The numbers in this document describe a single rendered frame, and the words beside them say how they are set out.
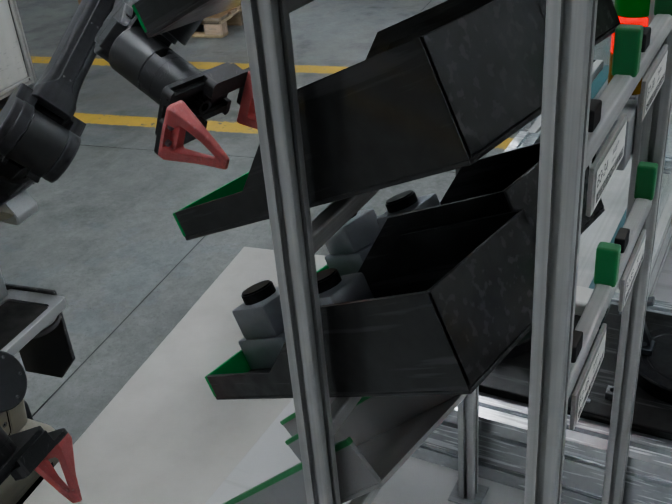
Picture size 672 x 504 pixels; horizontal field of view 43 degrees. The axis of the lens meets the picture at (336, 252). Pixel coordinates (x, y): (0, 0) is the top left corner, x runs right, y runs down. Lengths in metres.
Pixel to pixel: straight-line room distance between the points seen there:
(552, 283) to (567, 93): 0.11
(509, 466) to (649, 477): 0.17
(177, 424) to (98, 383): 1.61
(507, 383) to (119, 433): 0.55
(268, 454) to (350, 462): 0.52
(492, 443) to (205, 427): 0.41
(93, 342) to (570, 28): 2.74
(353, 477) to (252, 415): 0.58
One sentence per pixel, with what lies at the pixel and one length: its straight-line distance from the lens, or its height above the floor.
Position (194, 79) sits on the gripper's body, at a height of 1.38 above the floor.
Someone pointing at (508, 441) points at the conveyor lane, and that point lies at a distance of 1.08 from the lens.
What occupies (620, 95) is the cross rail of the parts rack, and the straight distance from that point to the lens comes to 0.55.
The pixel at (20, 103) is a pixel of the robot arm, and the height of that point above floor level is 1.30.
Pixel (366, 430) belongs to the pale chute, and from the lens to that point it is 0.85.
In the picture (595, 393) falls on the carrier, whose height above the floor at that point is 0.97.
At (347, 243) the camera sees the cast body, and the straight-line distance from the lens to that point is 0.83.
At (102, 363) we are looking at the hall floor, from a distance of 2.95.
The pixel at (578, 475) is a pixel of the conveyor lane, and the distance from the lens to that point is 1.07.
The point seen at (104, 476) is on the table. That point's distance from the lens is 1.22.
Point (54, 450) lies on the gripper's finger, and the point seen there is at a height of 1.06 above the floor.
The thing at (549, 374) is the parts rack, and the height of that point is 1.34.
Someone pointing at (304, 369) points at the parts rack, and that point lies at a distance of 0.59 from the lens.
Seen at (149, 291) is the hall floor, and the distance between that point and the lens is 3.27.
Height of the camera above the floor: 1.66
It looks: 30 degrees down
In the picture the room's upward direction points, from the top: 5 degrees counter-clockwise
